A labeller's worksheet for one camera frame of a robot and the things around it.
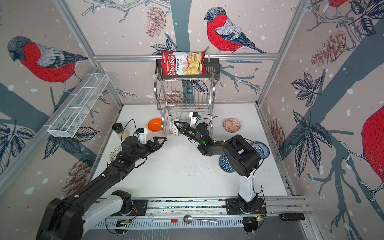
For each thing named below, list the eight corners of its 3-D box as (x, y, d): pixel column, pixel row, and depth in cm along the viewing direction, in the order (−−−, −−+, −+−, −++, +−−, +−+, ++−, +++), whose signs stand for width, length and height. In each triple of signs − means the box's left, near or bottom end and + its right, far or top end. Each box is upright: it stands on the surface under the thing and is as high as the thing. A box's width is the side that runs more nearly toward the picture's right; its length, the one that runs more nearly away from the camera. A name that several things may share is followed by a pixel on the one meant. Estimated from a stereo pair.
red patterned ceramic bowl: (224, 132, 104) (225, 129, 101) (223, 121, 110) (223, 118, 108) (240, 132, 104) (241, 129, 101) (237, 121, 110) (239, 118, 108)
